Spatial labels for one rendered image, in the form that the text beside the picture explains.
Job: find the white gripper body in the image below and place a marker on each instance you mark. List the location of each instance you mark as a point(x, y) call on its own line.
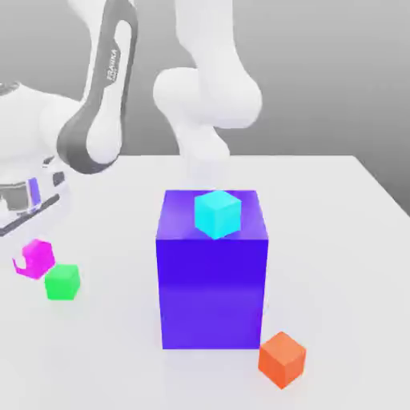
point(35, 217)

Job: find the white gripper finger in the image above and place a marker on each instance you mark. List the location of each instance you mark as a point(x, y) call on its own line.
point(20, 258)

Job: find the small magenta cube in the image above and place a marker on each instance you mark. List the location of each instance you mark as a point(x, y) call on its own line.
point(40, 258)

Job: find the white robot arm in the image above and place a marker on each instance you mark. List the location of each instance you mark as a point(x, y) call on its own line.
point(208, 96)

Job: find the small green cube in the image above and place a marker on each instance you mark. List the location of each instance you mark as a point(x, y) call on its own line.
point(61, 282)

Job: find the small cyan cube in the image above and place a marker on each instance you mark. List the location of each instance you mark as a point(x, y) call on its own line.
point(217, 214)

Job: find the small orange cube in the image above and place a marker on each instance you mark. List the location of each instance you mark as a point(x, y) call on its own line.
point(282, 360)

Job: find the large blue box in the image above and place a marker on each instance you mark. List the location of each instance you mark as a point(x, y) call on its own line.
point(211, 291)

